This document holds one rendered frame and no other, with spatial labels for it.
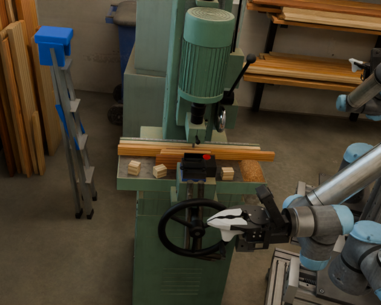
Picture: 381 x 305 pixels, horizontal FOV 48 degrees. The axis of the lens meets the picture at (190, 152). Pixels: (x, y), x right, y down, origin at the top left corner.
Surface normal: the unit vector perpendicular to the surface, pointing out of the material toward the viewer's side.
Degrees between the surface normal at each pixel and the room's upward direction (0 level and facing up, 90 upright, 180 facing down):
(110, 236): 0
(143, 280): 90
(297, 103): 90
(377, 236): 8
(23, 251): 0
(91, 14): 90
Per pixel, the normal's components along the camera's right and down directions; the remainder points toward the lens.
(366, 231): 0.09, -0.89
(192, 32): -0.69, 0.33
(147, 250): 0.08, 0.56
